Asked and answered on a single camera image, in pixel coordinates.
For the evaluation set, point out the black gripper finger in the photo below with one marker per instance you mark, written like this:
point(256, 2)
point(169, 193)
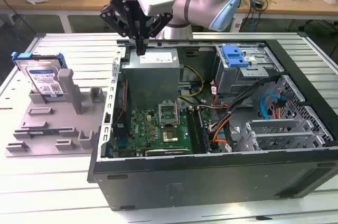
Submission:
point(161, 23)
point(113, 19)

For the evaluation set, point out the hard disk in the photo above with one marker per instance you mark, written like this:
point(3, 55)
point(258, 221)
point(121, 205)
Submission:
point(43, 78)

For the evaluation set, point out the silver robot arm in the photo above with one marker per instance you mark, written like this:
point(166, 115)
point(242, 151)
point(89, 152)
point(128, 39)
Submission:
point(195, 4)

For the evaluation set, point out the silver disk bay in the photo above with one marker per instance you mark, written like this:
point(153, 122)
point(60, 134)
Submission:
point(277, 134)

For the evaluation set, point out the wooden desk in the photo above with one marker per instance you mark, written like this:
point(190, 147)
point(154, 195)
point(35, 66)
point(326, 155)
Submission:
point(79, 2)

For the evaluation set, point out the gray power supply unit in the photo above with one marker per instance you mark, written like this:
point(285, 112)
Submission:
point(150, 81)

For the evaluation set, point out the blue plastic drive carrier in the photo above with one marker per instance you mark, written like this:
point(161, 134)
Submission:
point(235, 56)

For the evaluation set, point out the silver drive cage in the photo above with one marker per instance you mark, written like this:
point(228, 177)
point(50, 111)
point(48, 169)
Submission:
point(237, 81)

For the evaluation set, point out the small black adapter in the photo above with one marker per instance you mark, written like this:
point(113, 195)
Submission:
point(257, 3)

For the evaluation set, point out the green motherboard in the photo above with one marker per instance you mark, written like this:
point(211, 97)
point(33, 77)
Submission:
point(142, 129)

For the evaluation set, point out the black RAM slot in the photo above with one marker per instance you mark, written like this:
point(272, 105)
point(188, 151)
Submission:
point(193, 129)

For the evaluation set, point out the CPU socket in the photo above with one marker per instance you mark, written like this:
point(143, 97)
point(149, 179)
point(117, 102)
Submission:
point(171, 136)

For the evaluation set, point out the gray parts rack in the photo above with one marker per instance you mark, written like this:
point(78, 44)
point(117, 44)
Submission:
point(52, 118)

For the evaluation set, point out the RAM stick in slot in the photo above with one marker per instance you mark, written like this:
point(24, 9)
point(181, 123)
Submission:
point(204, 131)

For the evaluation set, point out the black graphics card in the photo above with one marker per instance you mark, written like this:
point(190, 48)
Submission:
point(166, 152)

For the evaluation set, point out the RAM stick on rack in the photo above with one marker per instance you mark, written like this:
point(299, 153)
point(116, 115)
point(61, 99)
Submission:
point(39, 132)

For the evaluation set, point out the black PC case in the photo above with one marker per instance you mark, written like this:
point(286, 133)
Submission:
point(211, 181)

